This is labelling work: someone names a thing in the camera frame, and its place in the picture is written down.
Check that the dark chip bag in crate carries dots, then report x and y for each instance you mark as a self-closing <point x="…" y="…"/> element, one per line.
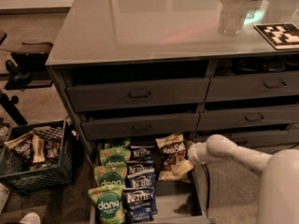
<point x="52" y="149"/>

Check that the black stand equipment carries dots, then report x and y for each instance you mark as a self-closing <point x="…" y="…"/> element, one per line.
<point x="26" y="71"/>

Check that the grey drawer cabinet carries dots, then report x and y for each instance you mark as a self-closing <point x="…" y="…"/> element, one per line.
<point x="114" y="41"/>

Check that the brown sea salt chip bag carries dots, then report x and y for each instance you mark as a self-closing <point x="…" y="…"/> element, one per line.
<point x="174" y="154"/>

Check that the green dang bag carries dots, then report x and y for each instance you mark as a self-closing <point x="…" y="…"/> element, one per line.
<point x="108" y="202"/>
<point x="110" y="175"/>
<point x="114" y="156"/>

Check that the open bottom left drawer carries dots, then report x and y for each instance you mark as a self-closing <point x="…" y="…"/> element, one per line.
<point x="175" y="202"/>

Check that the black white fiducial marker board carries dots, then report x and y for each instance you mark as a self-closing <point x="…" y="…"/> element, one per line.
<point x="280" y="35"/>

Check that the blue kettle bag front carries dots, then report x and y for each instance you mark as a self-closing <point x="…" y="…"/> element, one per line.
<point x="138" y="204"/>

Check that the green dang bag rear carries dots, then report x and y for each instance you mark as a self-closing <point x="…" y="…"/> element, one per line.
<point x="114" y="156"/>

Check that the middle right drawer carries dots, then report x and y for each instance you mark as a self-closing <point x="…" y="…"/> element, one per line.
<point x="248" y="117"/>

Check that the blue kettle bag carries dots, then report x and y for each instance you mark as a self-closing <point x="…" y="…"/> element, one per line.
<point x="138" y="204"/>
<point x="145" y="178"/>
<point x="142" y="153"/>
<point x="138" y="166"/>

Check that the brown chip bag in crate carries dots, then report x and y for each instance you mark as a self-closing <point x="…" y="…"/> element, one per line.
<point x="22" y="147"/>

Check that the top left drawer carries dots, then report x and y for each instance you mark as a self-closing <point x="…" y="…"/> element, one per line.
<point x="138" y="94"/>

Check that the bottom right drawer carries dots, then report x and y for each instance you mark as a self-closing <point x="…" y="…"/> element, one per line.
<point x="253" y="139"/>

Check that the top right drawer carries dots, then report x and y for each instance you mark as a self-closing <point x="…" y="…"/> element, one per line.
<point x="252" y="86"/>

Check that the green dang bag middle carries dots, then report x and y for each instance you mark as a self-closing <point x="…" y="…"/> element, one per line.
<point x="110" y="175"/>

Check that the green bag at back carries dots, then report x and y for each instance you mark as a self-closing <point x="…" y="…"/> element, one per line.
<point x="117" y="143"/>

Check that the white shoe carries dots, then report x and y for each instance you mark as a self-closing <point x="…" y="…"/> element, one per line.
<point x="31" y="218"/>

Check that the green dang bag front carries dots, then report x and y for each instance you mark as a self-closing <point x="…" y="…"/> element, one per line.
<point x="108" y="202"/>

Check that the blue kettle bag rear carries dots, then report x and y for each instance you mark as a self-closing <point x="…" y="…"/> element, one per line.
<point x="142" y="153"/>

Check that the middle left drawer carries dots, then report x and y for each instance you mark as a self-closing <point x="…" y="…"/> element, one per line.
<point x="137" y="126"/>

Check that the tan snack bag in crate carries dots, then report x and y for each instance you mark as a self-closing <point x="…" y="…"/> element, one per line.
<point x="38" y="145"/>

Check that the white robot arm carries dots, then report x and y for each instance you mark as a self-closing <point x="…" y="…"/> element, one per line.
<point x="277" y="175"/>

